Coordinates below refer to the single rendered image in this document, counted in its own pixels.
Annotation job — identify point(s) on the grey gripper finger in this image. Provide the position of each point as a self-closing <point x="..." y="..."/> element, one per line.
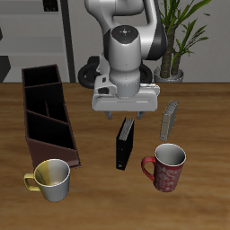
<point x="140" y="115"/>
<point x="108" y="114"/>

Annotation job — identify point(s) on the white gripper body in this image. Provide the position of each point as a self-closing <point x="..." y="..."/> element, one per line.
<point x="124" y="103"/>

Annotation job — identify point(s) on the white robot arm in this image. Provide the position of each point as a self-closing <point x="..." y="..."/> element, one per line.
<point x="124" y="54"/>

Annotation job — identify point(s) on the grey book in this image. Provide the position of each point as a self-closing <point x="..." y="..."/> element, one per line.
<point x="168" y="121"/>

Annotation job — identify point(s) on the black book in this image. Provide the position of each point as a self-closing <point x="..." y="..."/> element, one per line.
<point x="124" y="145"/>

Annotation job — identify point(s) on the dark brown desk caddy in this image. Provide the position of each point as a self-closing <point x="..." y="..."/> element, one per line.
<point x="48" y="118"/>

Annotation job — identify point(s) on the red patterned mug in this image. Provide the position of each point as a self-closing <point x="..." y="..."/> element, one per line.
<point x="166" y="167"/>

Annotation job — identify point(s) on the green pot plant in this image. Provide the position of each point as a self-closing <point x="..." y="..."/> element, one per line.
<point x="175" y="39"/>

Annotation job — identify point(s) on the yellow and white mug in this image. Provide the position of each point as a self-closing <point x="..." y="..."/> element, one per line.
<point x="51" y="179"/>

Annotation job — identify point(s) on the grey shelf unit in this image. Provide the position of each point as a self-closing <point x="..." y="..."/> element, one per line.
<point x="34" y="39"/>

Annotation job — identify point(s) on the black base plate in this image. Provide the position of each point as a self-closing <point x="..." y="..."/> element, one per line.
<point x="90" y="75"/>

